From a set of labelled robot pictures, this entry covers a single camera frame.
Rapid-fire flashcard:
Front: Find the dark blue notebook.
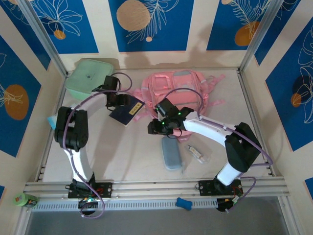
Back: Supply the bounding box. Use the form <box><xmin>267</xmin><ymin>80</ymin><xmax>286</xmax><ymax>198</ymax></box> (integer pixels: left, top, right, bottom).
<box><xmin>109</xmin><ymin>96</ymin><xmax>145</xmax><ymax>128</ymax></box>

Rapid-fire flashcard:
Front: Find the grey-blue pencil case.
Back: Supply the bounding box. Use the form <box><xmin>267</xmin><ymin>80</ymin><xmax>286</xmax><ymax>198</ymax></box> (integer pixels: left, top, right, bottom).
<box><xmin>161</xmin><ymin>136</ymin><xmax>186</xmax><ymax>175</ymax></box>

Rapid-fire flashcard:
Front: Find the pink student backpack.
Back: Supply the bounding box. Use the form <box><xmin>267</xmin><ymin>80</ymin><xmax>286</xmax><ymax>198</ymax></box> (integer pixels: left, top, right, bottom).
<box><xmin>132</xmin><ymin>70</ymin><xmax>227</xmax><ymax>142</ymax></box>

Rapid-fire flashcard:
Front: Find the mint green lunch bag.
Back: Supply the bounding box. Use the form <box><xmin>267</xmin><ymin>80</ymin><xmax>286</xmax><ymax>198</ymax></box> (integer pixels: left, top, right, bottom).
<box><xmin>65</xmin><ymin>58</ymin><xmax>117</xmax><ymax>100</ymax></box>

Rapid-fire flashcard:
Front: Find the blue white tissue pack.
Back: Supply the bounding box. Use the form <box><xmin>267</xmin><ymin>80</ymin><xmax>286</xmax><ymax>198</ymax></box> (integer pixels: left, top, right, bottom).
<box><xmin>47</xmin><ymin>115</ymin><xmax>57</xmax><ymax>130</ymax></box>

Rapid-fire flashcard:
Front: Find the small white bottle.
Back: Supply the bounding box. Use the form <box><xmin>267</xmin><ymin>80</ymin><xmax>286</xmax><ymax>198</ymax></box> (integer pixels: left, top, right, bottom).
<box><xmin>187</xmin><ymin>144</ymin><xmax>205</xmax><ymax>159</ymax></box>

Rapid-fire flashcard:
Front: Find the clear plastic pouch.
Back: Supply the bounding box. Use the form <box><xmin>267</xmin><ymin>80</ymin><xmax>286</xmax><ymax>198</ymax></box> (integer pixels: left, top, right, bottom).
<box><xmin>185</xmin><ymin>143</ymin><xmax>211</xmax><ymax>165</ymax></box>

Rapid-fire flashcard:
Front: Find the blue bone-shaped object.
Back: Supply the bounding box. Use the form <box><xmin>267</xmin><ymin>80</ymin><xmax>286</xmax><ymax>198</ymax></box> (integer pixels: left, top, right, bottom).
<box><xmin>176</xmin><ymin>197</ymin><xmax>193</xmax><ymax>211</ymax></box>

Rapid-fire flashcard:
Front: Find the black controller board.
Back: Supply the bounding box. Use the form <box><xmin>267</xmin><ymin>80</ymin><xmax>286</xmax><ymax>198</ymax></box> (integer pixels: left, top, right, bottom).
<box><xmin>216</xmin><ymin>197</ymin><xmax>243</xmax><ymax>213</ymax></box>
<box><xmin>78</xmin><ymin>197</ymin><xmax>100</xmax><ymax>211</ymax></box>

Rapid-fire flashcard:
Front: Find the green tape roll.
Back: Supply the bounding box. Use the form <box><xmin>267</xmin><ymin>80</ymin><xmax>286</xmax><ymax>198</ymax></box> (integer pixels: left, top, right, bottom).
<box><xmin>12</xmin><ymin>192</ymin><xmax>40</xmax><ymax>208</ymax></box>

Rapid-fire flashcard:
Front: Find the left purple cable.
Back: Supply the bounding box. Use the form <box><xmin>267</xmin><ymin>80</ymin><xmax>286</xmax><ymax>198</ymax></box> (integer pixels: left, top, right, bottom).
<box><xmin>62</xmin><ymin>71</ymin><xmax>134</xmax><ymax>219</ymax></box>

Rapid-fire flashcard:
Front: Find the purple cable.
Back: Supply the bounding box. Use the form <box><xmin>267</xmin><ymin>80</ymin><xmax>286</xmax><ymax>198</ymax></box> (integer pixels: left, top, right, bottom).
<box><xmin>62</xmin><ymin>71</ymin><xmax>134</xmax><ymax>219</ymax></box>
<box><xmin>158</xmin><ymin>88</ymin><xmax>274</xmax><ymax>214</ymax></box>

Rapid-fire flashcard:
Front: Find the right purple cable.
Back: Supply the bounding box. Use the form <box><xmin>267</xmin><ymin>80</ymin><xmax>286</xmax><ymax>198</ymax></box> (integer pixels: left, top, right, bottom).
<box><xmin>158</xmin><ymin>88</ymin><xmax>274</xmax><ymax>214</ymax></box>

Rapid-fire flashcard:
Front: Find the aluminium table side rail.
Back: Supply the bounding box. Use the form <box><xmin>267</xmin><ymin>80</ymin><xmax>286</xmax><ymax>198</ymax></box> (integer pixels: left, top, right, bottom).
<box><xmin>236</xmin><ymin>69</ymin><xmax>277</xmax><ymax>177</ymax></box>
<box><xmin>35</xmin><ymin>70</ymin><xmax>71</xmax><ymax>182</ymax></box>

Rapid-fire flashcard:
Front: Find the aluminium mounting rail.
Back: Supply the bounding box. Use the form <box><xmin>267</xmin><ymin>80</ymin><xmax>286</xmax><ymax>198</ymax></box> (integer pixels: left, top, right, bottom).
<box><xmin>23</xmin><ymin>176</ymin><xmax>291</xmax><ymax>197</ymax></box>

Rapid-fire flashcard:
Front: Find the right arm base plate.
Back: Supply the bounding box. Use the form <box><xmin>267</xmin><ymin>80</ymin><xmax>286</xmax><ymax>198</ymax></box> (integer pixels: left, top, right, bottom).
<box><xmin>198</xmin><ymin>180</ymin><xmax>244</xmax><ymax>196</ymax></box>

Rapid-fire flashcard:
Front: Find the grey slotted cable duct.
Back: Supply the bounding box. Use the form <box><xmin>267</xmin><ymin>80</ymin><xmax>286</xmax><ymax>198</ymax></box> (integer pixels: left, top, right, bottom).
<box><xmin>31</xmin><ymin>198</ymin><xmax>218</xmax><ymax>212</ymax></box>

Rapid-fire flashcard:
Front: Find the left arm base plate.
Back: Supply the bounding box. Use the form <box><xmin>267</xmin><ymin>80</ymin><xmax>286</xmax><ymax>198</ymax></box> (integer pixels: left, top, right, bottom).
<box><xmin>67</xmin><ymin>182</ymin><xmax>113</xmax><ymax>199</ymax></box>

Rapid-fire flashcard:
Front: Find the aluminium frame post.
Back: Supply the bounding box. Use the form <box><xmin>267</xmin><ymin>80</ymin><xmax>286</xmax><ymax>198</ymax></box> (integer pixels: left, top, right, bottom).
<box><xmin>16</xmin><ymin>0</ymin><xmax>68</xmax><ymax>78</ymax></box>
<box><xmin>237</xmin><ymin>0</ymin><xmax>289</xmax><ymax>74</ymax></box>

